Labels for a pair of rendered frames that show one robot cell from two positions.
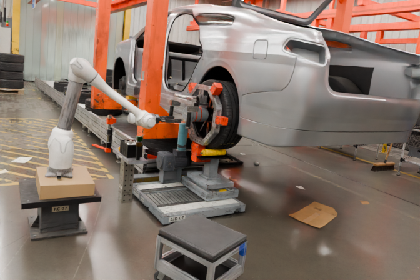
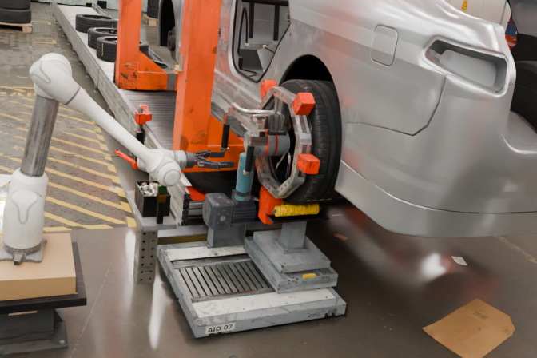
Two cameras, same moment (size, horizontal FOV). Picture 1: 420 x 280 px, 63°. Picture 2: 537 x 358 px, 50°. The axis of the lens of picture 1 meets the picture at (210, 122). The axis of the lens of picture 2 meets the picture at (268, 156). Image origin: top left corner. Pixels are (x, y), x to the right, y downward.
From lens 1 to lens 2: 0.63 m
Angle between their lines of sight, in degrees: 12
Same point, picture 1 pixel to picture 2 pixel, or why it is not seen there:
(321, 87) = (491, 137)
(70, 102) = (39, 131)
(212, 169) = (294, 234)
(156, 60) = (204, 37)
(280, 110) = (407, 172)
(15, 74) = (17, 0)
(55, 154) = (11, 225)
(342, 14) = not seen: outside the picture
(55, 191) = (9, 289)
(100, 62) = (130, 9)
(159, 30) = not seen: outside the picture
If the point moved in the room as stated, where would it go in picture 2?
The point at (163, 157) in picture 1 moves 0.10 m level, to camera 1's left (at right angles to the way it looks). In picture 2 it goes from (212, 208) to (195, 204)
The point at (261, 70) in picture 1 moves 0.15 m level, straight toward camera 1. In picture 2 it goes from (382, 87) to (378, 93)
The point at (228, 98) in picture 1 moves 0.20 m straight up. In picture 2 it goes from (324, 123) to (331, 82)
